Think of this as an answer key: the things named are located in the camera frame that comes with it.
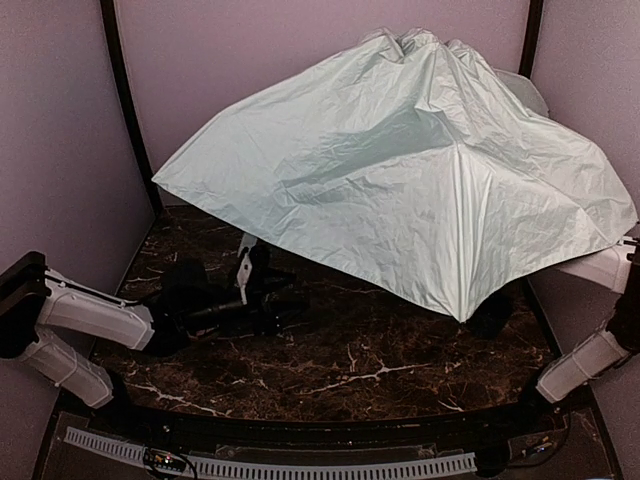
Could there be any mint green folding umbrella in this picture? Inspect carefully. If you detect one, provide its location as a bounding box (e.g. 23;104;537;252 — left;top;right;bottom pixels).
154;30;638;322

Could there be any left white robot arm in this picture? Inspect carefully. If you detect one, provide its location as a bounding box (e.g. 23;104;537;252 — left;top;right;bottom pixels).
1;245;308;409

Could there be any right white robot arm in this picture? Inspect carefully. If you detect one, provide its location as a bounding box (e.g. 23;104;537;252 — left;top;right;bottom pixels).
518;236;639;410

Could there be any dark green ceramic cup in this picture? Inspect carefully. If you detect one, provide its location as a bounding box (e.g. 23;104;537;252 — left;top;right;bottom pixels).
465;292;513;340

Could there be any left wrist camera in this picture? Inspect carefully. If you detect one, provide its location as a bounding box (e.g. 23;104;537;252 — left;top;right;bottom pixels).
236;233;257;305

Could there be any white slotted cable duct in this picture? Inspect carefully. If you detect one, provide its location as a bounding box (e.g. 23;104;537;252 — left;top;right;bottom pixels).
64;427;477;479

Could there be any left black frame post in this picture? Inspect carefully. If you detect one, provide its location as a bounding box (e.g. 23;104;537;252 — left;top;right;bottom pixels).
99;0;163;217

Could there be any black frame post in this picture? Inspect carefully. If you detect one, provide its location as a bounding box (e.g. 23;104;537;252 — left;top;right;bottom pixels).
518;0;544;78
99;0;163;217

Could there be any black front table rail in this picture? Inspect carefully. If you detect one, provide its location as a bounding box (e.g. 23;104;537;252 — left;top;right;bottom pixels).
58;386;592;452

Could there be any right black frame post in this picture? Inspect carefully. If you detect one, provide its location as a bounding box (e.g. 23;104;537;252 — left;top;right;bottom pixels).
518;0;544;78

